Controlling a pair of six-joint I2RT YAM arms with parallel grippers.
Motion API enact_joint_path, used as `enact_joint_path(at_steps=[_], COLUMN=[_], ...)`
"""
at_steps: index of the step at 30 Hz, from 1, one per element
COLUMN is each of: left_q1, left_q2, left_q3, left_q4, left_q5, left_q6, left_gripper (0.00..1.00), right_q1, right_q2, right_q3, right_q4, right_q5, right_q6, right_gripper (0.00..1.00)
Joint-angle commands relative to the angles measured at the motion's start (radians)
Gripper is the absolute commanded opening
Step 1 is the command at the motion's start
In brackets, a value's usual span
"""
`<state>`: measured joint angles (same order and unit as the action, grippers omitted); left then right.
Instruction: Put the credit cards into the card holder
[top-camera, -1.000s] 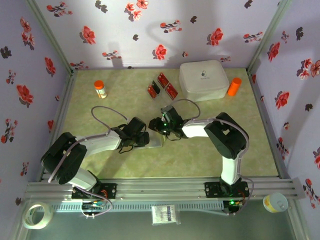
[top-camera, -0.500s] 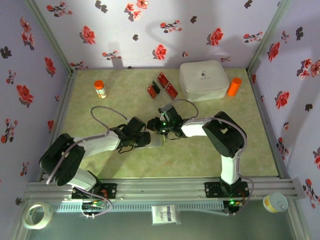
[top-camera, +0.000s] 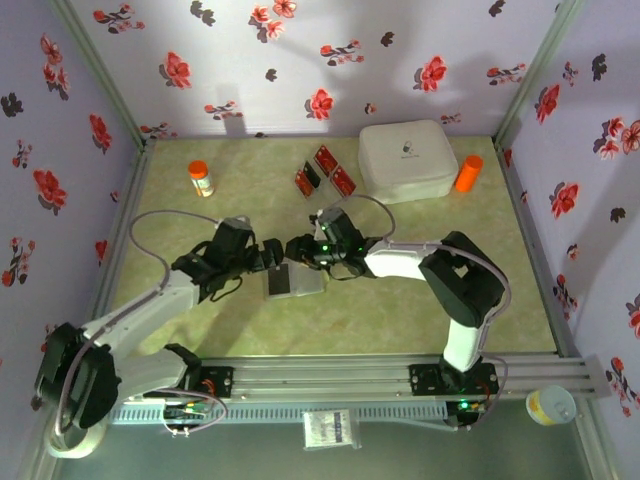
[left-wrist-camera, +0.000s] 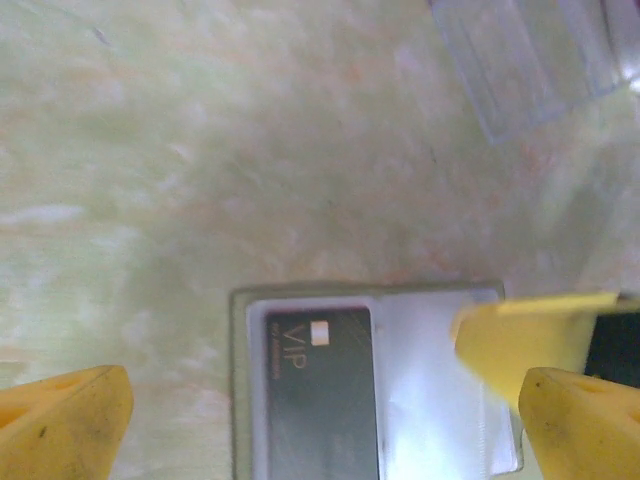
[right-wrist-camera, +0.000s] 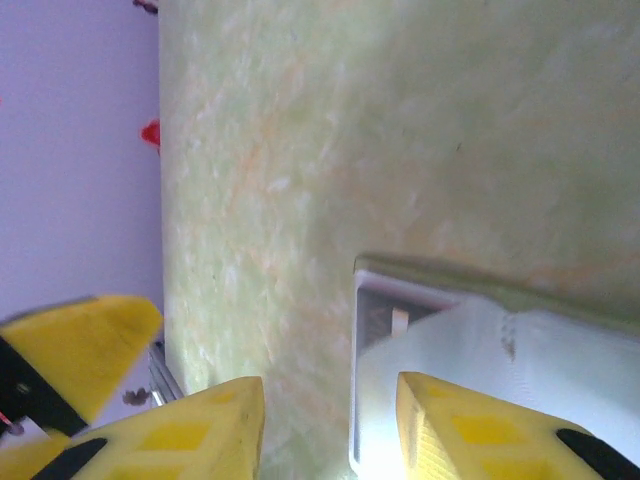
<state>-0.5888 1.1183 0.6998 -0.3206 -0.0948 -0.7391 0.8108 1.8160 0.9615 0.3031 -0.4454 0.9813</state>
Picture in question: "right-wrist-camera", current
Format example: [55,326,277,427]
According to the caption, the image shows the aluminium table side rail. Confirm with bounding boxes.
[147,342,184,401]

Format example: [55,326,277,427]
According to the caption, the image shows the green card holder clear sleeves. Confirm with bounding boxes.
[347,253,640,480]

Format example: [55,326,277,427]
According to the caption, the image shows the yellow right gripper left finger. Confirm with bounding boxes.
[0,375,265,480]

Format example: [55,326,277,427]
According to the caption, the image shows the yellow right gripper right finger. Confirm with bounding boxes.
[396,370,640,480]

